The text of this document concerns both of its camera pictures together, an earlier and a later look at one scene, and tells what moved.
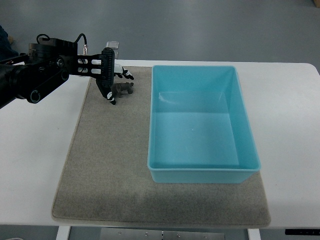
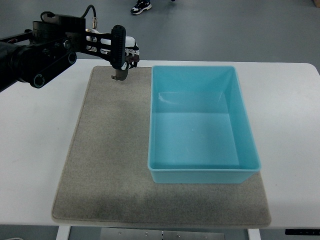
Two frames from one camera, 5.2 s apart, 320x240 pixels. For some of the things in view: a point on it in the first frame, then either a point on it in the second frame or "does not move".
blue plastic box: x=200 y=130 does not move
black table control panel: x=316 y=232 does not move
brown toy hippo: x=120 y=89 → x=121 y=74
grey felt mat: x=107 y=180 does not move
